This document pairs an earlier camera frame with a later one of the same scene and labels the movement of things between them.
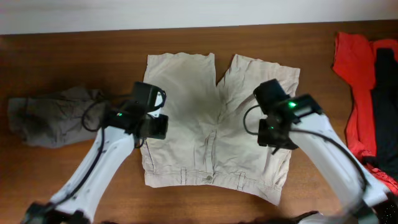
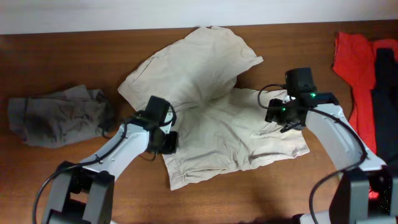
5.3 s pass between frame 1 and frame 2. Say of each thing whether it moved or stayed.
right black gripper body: moved
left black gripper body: moved
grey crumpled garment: stayed
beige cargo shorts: moved
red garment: stayed
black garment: stayed
